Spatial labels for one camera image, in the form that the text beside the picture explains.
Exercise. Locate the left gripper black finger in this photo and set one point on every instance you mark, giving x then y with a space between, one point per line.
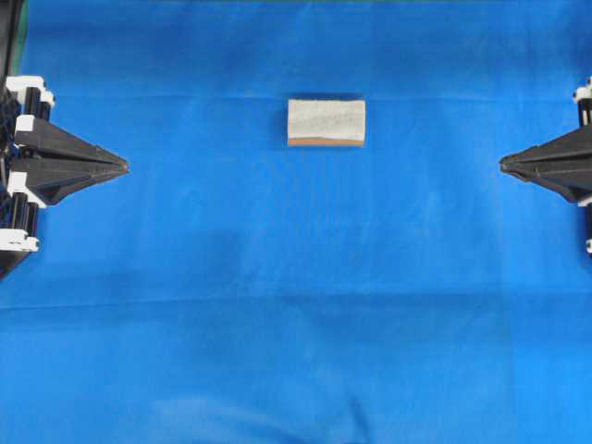
65 180
44 138

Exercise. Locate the blue table cloth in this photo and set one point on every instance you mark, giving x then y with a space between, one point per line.
234 289

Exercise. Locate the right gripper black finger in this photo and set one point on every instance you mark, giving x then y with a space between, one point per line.
573 183
570 145

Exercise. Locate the white and orange sponge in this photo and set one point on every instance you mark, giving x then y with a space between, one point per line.
326 122

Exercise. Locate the black frame at left edge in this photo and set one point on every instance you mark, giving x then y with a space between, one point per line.
10 23

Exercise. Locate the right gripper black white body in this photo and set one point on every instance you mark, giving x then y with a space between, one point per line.
582 99

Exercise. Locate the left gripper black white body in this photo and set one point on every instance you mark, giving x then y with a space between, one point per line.
21 95

